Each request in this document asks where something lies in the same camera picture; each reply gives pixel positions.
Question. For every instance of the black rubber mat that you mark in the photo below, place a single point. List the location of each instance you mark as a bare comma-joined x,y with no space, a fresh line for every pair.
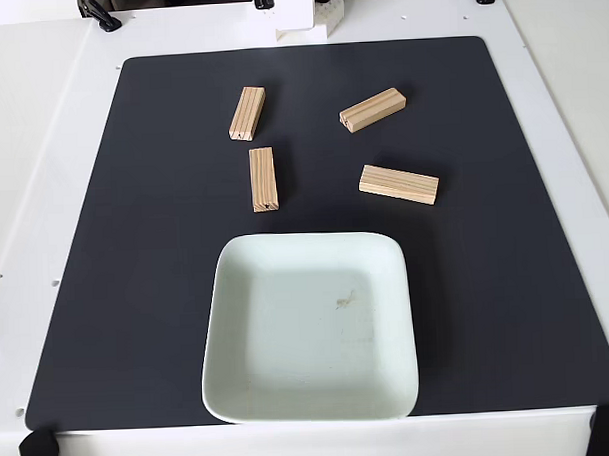
135,244

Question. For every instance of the grooved wooden block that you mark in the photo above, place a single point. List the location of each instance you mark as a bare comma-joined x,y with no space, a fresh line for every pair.
247,113
373,110
399,184
263,179

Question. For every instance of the pale green square plate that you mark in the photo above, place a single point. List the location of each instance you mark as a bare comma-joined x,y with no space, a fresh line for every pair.
246,290

